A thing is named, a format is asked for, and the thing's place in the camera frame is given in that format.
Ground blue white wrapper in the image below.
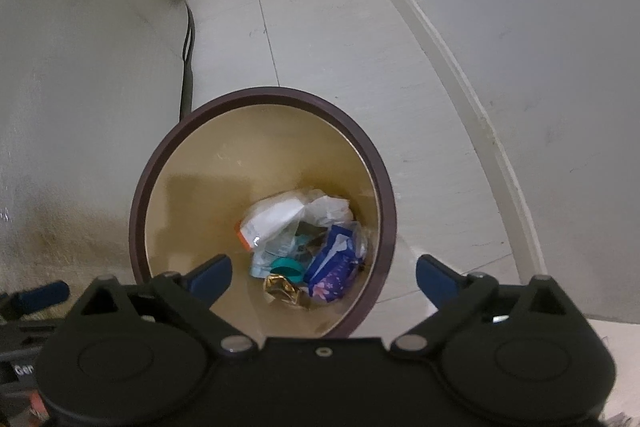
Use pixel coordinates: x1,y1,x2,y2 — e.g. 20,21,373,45
250,230,298,279

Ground shiny brown candy wrapper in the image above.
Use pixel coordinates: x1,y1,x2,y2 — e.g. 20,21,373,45
262,273,310,309

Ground black floor cable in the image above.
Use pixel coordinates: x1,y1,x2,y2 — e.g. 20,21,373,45
177,3,198,118

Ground blue purple snack packet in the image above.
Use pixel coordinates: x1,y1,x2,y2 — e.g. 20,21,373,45
303,221,368,303

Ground teal round lid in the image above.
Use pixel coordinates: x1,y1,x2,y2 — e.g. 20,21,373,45
270,257,306,285

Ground brown round trash bin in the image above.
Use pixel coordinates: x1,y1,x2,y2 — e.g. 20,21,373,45
129,87,397,340

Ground clear plastic bag orange strip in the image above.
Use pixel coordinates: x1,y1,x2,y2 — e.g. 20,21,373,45
236,196,302,251

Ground white crumpled tissue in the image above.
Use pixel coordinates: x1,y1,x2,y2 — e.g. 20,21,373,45
281,188,354,228

